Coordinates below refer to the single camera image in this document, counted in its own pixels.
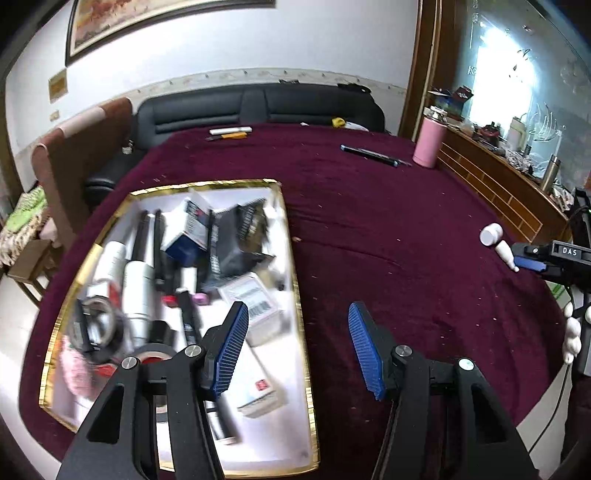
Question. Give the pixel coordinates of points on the maroon tablecloth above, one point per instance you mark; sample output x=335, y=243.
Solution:
x=392, y=240

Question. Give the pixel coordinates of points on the pink fluffy puff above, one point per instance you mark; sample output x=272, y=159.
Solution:
x=76, y=369

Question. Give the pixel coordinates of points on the steel thermos flask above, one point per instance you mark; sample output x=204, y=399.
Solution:
x=550, y=174

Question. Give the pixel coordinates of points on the framed wall painting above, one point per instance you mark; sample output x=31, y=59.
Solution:
x=161, y=23

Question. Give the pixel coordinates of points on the person's right hand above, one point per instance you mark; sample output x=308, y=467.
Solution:
x=572, y=337

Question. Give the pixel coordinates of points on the white spray bottle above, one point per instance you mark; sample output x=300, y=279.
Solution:
x=505, y=256

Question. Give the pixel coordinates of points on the black foil packet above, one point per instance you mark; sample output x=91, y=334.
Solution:
x=235, y=244

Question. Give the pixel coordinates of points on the clear tape roll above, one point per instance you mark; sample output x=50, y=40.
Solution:
x=99, y=323

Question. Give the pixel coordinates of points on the large white plastic bottle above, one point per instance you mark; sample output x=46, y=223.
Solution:
x=138, y=295

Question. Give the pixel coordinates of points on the pink thermos bottle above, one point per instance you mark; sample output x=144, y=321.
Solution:
x=429, y=138

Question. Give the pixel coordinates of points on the black mascara tube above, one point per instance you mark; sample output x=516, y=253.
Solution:
x=189, y=318

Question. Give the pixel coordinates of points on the silver red carton box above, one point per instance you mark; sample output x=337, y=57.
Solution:
x=263, y=392

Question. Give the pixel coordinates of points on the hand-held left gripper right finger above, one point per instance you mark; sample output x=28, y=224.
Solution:
x=364, y=350

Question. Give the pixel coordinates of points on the red-capped black marker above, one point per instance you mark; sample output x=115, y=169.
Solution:
x=169, y=300

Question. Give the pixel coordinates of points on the small white pill bottle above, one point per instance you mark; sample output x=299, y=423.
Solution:
x=111, y=263

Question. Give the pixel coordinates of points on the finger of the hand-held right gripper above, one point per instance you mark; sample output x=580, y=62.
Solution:
x=518, y=249
x=528, y=264

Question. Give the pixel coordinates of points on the wooden stool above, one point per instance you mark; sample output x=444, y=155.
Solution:
x=30, y=267

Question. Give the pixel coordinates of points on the gold wall plaque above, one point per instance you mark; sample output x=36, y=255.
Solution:
x=58, y=86

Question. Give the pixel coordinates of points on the yellow black pen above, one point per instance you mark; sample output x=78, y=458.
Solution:
x=228, y=136

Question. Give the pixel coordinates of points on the person's right forearm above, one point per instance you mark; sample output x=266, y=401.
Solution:
x=581, y=420

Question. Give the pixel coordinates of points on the etched glass panel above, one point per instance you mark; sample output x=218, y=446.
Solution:
x=531, y=69

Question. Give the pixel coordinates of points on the wooden partition counter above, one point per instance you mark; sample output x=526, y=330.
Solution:
x=489, y=184

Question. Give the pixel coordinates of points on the blue white carton box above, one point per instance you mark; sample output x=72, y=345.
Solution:
x=184, y=244

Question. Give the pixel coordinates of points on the white cloth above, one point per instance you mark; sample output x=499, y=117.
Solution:
x=355, y=125

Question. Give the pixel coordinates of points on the gold-rimmed white tray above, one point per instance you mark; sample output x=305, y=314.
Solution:
x=277, y=443

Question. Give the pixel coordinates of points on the black leather sofa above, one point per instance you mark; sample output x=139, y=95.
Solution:
x=231, y=106

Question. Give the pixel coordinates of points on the slim dark metal pen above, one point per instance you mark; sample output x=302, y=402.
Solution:
x=401, y=162

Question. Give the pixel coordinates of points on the blue red carton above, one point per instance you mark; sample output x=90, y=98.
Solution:
x=450, y=99

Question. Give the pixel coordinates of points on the small wall switch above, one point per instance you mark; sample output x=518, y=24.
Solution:
x=55, y=115

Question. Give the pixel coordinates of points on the green patterned cloth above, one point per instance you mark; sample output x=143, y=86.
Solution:
x=21, y=217

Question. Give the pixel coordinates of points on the pink-capped black marker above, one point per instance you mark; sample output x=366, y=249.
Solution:
x=202, y=299

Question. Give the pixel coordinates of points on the brown upholstered chair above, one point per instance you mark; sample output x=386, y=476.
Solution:
x=83, y=161

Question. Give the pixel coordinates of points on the black pen teal band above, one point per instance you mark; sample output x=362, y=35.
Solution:
x=364, y=153

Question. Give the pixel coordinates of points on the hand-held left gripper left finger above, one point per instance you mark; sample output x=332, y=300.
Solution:
x=226, y=350

